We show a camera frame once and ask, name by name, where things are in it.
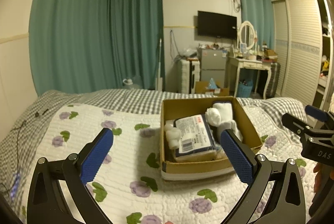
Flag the white upright mop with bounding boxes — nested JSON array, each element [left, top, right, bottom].
[[155, 38, 162, 92]]

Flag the white floral quilt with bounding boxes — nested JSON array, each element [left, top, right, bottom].
[[15, 97, 315, 223]]

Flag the large teal curtain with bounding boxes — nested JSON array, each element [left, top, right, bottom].
[[29, 0, 163, 95]]

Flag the white fluffy cotton wad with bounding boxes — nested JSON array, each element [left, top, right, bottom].
[[205, 108, 221, 127]]

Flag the white louvered wardrobe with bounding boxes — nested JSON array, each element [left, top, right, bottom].
[[272, 0, 333, 109]]

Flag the clear water jug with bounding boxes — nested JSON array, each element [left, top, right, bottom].
[[123, 76, 142, 89]]

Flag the blue laundry basket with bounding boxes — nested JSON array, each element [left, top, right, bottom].
[[237, 80, 253, 98]]

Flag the grey checked bed sheet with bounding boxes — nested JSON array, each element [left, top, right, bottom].
[[0, 88, 309, 214]]

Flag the narrow teal curtain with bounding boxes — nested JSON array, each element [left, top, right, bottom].
[[241, 0, 275, 49]]

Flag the black wall television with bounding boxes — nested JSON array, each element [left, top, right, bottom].
[[197, 11, 237, 40]]

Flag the open cardboard box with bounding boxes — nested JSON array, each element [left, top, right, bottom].
[[160, 97, 262, 181]]

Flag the white oval vanity mirror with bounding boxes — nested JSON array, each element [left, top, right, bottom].
[[237, 20, 256, 51]]

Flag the silver mini fridge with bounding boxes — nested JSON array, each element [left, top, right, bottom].
[[197, 48, 227, 87]]

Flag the white rolled socks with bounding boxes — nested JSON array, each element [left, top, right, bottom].
[[213, 102, 243, 141]]

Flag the person's right hand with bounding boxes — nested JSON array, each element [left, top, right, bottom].
[[312, 162, 334, 193]]

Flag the dark striped suitcase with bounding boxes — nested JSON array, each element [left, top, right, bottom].
[[266, 62, 281, 99]]

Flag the white suitcase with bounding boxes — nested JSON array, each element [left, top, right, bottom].
[[177, 59, 200, 94]]

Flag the white dressing table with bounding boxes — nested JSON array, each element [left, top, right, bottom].
[[227, 49, 273, 100]]

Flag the cardboard box on floor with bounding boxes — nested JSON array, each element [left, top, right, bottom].
[[195, 81, 229, 97]]

